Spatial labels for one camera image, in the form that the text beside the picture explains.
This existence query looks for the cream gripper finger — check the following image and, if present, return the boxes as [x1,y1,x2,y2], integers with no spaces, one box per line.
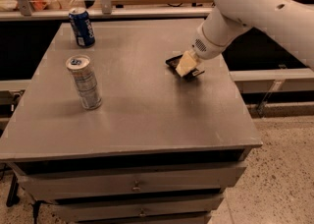
[176,50,201,77]

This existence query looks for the black rxbar chocolate bar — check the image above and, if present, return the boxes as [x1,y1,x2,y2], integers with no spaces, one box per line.
[166,54,204,81]

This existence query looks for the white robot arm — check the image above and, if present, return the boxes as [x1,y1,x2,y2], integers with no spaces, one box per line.
[176,0,314,77]

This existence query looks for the silver energy drink can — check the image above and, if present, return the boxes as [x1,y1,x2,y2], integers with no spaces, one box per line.
[66,55,101,110]

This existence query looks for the blue pepsi can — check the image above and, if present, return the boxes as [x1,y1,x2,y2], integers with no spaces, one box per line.
[69,7,95,47]

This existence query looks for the grey drawer cabinet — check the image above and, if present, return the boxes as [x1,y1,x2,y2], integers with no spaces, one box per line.
[0,19,261,224]

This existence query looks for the top drawer with knob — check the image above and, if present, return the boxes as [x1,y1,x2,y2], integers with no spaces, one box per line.
[18,161,246,200]

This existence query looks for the drawer with knob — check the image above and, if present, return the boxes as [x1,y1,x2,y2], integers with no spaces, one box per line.
[53,194,224,222]
[18,161,246,200]

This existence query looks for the middle drawer with knob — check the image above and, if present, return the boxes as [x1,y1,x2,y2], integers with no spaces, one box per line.
[53,194,224,222]

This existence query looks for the metal shelf rail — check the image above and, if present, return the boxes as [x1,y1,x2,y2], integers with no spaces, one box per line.
[0,6,214,23]

